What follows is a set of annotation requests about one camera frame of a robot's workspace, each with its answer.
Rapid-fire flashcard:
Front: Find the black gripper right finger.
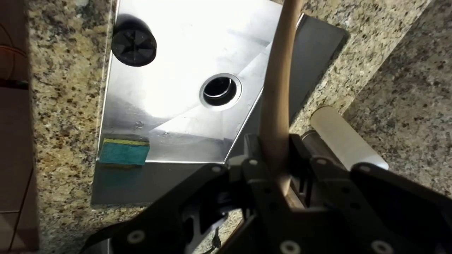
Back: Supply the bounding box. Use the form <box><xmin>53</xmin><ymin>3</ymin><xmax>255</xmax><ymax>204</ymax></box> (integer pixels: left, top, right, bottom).
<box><xmin>288</xmin><ymin>133</ymin><xmax>452</xmax><ymax>254</ymax></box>

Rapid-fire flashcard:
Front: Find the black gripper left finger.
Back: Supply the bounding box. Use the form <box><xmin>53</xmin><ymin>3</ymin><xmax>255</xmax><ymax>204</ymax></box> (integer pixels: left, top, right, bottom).
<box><xmin>81</xmin><ymin>134</ymin><xmax>288</xmax><ymax>254</ymax></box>

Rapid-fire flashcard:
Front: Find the wooden cooking stick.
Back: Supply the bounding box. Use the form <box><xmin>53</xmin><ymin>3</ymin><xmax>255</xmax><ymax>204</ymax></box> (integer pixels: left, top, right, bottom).
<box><xmin>259</xmin><ymin>0</ymin><xmax>307</xmax><ymax>209</ymax></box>

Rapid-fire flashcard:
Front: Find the teal and yellow sponge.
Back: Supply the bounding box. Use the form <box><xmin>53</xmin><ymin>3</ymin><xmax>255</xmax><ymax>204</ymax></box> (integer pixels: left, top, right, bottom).
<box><xmin>95</xmin><ymin>136</ymin><xmax>151</xmax><ymax>168</ymax></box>

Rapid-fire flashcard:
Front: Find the white soap bottle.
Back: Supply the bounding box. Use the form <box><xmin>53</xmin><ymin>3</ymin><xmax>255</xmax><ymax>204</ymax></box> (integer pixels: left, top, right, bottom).
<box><xmin>307</xmin><ymin>106</ymin><xmax>389</xmax><ymax>172</ymax></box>

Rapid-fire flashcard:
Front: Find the round metal sink drain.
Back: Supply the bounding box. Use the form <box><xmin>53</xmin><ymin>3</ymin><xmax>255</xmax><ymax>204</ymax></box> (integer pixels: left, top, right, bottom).
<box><xmin>197</xmin><ymin>72</ymin><xmax>242</xmax><ymax>109</ymax></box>

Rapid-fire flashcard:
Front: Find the stainless steel sink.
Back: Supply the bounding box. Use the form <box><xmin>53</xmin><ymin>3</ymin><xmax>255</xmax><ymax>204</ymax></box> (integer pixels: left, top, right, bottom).
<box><xmin>90</xmin><ymin>0</ymin><xmax>350</xmax><ymax>206</ymax></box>

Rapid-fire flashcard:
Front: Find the black rubber drain stopper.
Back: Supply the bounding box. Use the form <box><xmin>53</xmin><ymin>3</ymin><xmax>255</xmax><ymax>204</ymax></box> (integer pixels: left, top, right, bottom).
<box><xmin>110</xmin><ymin>13</ymin><xmax>158</xmax><ymax>68</ymax></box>

